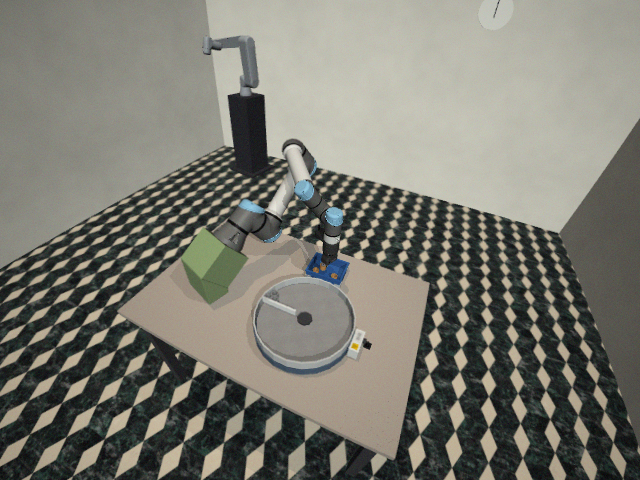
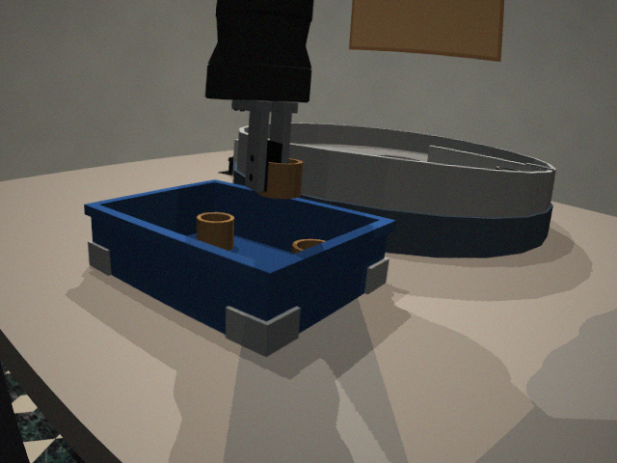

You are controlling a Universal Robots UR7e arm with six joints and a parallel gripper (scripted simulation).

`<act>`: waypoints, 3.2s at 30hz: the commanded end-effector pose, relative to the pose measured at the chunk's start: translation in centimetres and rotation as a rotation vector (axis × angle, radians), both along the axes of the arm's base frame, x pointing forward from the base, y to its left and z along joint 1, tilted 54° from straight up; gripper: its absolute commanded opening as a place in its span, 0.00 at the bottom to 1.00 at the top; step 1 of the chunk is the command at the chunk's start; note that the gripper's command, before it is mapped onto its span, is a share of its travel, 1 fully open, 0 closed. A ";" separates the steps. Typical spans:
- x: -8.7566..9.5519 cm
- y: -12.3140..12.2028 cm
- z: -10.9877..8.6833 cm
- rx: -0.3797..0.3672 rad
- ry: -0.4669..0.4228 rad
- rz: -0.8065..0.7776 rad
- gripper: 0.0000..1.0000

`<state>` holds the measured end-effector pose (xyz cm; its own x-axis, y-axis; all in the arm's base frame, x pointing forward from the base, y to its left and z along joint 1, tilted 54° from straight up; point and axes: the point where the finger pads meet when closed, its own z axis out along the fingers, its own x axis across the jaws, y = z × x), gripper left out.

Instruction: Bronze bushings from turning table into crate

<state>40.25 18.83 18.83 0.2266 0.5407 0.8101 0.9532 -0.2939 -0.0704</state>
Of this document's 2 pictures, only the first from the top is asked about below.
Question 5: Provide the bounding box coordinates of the blue plastic crate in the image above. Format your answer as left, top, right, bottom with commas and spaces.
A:
305, 252, 350, 288

